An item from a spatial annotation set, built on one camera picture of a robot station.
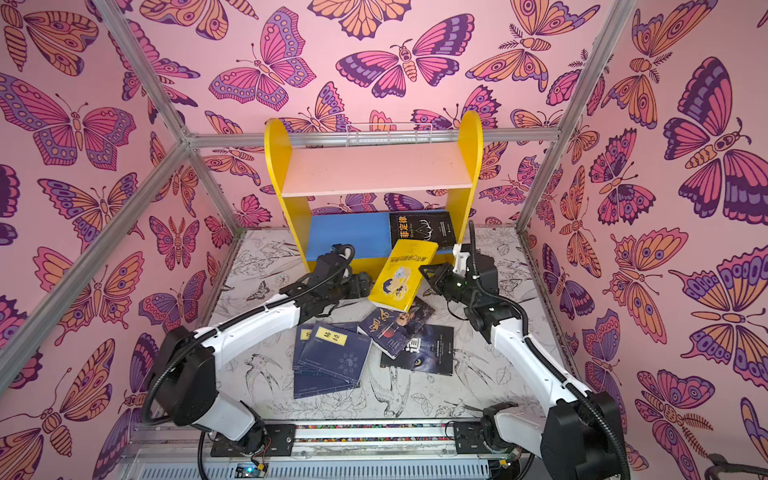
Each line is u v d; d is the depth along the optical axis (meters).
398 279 0.81
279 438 0.75
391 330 0.89
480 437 0.73
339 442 0.75
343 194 1.13
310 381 0.82
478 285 0.59
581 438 0.40
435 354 0.87
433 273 0.76
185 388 0.44
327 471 0.70
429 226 0.97
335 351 0.84
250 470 0.72
